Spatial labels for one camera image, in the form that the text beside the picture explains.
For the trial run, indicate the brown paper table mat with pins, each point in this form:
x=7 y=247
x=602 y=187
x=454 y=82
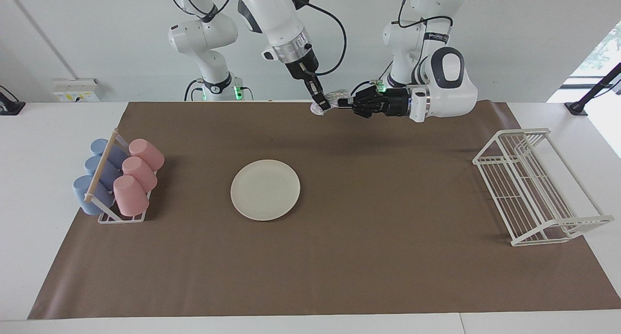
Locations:
x=339 y=266

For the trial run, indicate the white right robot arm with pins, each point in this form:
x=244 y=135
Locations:
x=271 y=13

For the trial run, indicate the black table clamp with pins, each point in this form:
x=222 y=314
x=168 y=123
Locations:
x=9 y=108

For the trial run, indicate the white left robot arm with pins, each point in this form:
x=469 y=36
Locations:
x=446 y=96

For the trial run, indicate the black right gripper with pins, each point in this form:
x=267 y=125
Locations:
x=313 y=87

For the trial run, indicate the black left wrist sensor cylinder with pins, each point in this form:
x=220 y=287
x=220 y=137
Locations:
x=398 y=102

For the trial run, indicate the cup rack with wooden bar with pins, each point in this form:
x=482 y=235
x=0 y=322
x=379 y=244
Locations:
x=102 y=164

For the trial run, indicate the white wall socket box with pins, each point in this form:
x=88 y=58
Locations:
x=77 y=89

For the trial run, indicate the black right wrist sensor cylinder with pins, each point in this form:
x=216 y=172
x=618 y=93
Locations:
x=302 y=68

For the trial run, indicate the black wrist sensor cylinder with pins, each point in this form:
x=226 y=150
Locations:
x=302 y=68
x=398 y=102

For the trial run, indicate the pink plastic cup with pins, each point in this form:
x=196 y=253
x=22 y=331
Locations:
x=148 y=153
x=140 y=173
x=130 y=195

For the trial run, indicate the blue plastic cup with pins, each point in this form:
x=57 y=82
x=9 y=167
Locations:
x=86 y=195
x=97 y=168
x=99 y=145

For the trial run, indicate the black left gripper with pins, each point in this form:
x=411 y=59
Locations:
x=371 y=103

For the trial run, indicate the cream round plate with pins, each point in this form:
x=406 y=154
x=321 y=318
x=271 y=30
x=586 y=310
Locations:
x=265 y=190

